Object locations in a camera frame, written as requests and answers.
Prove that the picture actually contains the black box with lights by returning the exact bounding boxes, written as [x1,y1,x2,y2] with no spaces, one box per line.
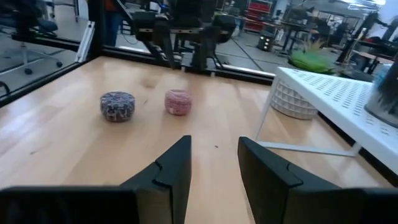
[257,34,276,52]

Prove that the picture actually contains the pink patterned round tin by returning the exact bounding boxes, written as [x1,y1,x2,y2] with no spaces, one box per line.
[164,89,193,116]

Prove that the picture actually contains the red storage rack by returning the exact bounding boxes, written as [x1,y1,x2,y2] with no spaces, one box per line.
[245,0,274,34]

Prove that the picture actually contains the navy red patterned round tin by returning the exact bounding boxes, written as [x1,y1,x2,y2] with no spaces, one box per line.
[99,91,136,123]

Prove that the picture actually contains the white perforated metal shelf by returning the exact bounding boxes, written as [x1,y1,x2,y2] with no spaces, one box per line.
[254,67,398,175]

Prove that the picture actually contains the plant in white patterned pot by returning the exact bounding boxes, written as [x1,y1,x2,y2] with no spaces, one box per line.
[271,39,336,121]

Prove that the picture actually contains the black office chair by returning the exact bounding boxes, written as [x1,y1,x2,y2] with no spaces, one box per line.
[0,0,63,75]

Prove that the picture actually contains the person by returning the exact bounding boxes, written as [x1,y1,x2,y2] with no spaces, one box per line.
[104,0,124,47]

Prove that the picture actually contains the black desk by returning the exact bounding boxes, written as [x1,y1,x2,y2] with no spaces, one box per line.
[279,6,343,57]

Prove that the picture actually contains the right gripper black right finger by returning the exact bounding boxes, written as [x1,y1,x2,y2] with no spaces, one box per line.
[238,136,366,224]

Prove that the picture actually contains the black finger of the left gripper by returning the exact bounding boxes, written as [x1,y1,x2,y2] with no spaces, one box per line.
[192,27,218,71]
[154,21,175,68]

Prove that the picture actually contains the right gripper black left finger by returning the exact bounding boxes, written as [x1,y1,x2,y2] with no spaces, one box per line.
[119,136,192,224]

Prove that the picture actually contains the aluminium frame bracket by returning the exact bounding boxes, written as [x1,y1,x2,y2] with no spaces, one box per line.
[76,21,96,63]

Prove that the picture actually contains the ribbed glass candlestick holder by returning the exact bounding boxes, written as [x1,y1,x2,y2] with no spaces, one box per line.
[364,55,398,128]

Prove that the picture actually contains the black rig frame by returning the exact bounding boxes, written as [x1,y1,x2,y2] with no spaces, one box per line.
[0,0,276,108]

